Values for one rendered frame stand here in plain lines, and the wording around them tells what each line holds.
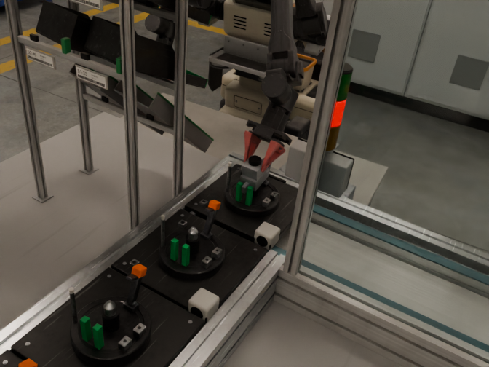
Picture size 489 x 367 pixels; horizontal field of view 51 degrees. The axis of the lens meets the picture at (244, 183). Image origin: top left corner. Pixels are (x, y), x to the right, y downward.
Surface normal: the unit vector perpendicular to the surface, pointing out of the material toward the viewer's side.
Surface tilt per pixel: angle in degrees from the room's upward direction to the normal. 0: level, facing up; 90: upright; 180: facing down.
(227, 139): 0
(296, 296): 90
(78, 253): 0
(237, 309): 0
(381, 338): 90
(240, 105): 98
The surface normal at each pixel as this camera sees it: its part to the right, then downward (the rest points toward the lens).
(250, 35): -0.47, 0.58
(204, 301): 0.09, -0.82
